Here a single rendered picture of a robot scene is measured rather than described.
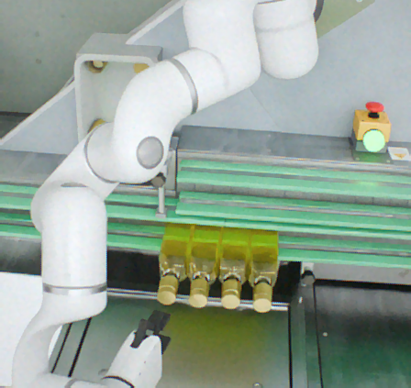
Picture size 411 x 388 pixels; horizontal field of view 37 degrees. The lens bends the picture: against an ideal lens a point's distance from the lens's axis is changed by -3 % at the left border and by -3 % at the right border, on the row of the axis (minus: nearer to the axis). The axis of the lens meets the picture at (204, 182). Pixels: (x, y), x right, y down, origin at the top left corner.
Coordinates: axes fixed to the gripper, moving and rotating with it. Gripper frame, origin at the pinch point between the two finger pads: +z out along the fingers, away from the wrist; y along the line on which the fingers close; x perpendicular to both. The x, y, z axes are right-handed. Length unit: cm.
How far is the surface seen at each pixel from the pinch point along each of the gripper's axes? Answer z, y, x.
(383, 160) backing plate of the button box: 49, 15, -30
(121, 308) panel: 15.4, -12.3, 15.4
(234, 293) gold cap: 12.6, 1.7, -9.3
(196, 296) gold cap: 10.2, 0.8, -3.0
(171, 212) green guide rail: 29.5, 4.4, 9.9
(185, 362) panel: 6.2, -12.6, -2.5
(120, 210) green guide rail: 25.9, 4.6, 19.8
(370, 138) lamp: 49, 20, -27
